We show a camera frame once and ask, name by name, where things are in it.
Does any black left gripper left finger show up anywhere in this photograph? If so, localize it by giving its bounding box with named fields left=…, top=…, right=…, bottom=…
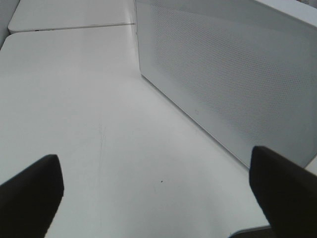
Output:
left=0, top=155, right=64, bottom=238

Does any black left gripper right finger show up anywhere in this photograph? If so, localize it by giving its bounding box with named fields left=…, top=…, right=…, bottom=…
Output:
left=249, top=146, right=317, bottom=238

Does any white microwave door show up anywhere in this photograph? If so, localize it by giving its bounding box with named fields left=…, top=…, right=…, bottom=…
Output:
left=136, top=0, right=317, bottom=167

